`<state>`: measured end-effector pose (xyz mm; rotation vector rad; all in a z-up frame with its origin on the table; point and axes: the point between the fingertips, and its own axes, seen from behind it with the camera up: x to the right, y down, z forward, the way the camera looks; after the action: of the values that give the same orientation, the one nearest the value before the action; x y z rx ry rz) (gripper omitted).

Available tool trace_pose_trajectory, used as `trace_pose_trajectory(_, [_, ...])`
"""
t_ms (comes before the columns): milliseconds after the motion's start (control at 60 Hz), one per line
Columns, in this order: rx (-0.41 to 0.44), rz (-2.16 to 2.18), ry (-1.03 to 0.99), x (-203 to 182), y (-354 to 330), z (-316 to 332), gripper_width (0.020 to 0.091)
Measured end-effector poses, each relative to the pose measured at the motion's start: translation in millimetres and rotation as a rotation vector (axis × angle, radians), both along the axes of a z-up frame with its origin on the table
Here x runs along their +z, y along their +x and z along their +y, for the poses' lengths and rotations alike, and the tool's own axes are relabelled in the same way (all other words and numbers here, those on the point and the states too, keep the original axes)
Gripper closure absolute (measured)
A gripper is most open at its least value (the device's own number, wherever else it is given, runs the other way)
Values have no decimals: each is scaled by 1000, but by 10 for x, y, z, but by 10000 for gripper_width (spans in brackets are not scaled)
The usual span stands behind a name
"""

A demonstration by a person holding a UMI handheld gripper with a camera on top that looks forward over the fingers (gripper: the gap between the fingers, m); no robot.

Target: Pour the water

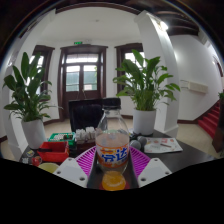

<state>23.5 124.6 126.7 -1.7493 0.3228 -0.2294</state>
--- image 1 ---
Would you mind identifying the dark brown framed window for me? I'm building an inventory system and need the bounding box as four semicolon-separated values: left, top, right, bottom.
31;44;56;96
114;42;146;94

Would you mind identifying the clear orange-label drink bottle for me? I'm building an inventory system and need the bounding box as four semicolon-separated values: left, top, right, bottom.
94;97;131;192

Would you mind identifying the white wall radiator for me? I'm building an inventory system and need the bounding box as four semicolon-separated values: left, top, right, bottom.
179;79;209;94

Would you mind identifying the leafy plant in white pot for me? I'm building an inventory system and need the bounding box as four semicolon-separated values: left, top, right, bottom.
112;49;182;136
2;51;56;150

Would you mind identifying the red carpeted staircase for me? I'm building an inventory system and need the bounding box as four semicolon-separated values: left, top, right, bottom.
197;99;224;154

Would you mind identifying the dark brown double door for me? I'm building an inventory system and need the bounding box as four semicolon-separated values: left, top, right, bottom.
57;44;109;119

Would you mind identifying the grey round ball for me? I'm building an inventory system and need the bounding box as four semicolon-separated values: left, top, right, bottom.
137;135;148;146
129;139;142;151

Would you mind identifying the white printed leaflet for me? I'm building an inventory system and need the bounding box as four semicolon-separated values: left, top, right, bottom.
143;136;184;154

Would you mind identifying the green flat box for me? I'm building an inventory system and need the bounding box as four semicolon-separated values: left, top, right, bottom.
48;132;76;147

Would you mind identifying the box of white sachets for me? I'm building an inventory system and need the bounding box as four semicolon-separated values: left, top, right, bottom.
74;126;98;142

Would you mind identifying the pale yellow-green cup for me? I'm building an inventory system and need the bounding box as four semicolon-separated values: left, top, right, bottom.
38;162;60;174

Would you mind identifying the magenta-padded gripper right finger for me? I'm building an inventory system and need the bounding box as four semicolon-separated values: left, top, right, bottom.
126;145;173;190

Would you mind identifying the black chair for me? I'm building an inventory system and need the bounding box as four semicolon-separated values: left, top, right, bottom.
68;98;104;133

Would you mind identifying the glowing column lamp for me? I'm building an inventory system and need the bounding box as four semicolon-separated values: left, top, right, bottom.
159;20;169;32

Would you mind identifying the red plastic box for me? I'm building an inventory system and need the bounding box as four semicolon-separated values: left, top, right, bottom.
36;140;70;164

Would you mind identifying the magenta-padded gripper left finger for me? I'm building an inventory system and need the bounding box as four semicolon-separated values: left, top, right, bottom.
53;145;103;190

